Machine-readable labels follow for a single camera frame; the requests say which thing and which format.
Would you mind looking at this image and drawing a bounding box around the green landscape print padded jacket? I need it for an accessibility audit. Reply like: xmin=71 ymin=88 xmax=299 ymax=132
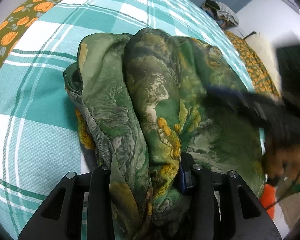
xmin=64 ymin=28 xmax=265 ymax=239

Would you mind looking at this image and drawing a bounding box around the pile of clothes in corner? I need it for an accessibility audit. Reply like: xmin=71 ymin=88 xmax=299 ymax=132
xmin=201 ymin=0 xmax=239 ymax=30

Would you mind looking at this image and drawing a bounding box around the cream pillow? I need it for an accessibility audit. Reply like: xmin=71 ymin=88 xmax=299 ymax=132
xmin=244 ymin=33 xmax=281 ymax=90

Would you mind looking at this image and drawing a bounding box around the orange floral green quilt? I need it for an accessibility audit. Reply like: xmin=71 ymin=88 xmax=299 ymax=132
xmin=0 ymin=0 xmax=62 ymax=69

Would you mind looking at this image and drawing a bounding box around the teal white plaid bedsheet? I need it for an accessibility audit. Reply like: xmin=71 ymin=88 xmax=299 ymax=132
xmin=0 ymin=0 xmax=253 ymax=239

